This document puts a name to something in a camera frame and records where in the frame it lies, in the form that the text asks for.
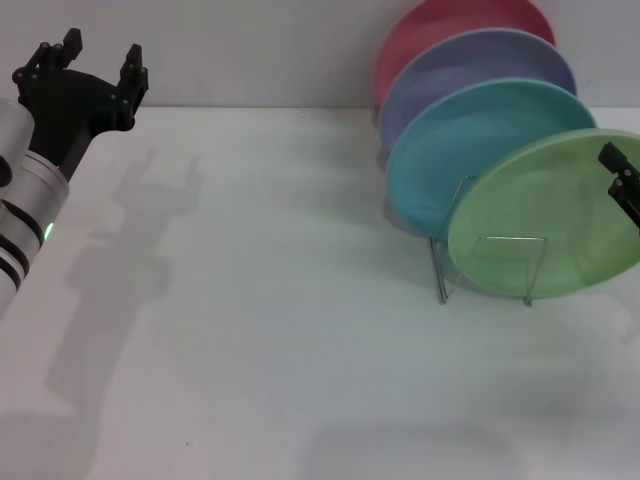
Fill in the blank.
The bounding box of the pink plastic plate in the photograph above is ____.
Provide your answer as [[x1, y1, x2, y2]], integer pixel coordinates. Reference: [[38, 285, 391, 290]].
[[374, 0, 556, 109]]

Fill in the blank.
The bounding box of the purple plastic plate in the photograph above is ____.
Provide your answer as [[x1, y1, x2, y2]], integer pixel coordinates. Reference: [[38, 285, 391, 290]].
[[378, 28, 576, 151]]

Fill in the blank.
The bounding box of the blue plastic plate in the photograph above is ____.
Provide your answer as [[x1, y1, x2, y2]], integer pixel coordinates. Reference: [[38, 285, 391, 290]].
[[384, 78, 599, 236]]

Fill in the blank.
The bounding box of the chrome wire plate rack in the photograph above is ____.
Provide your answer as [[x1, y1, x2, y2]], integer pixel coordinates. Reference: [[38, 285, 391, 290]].
[[428, 174, 547, 306]]

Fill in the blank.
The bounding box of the green plastic plate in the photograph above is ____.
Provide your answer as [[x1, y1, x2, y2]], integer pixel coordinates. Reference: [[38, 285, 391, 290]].
[[447, 128, 640, 294]]

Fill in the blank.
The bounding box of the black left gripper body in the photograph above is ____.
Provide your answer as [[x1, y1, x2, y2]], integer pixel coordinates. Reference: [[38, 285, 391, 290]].
[[12, 68, 125, 174]]

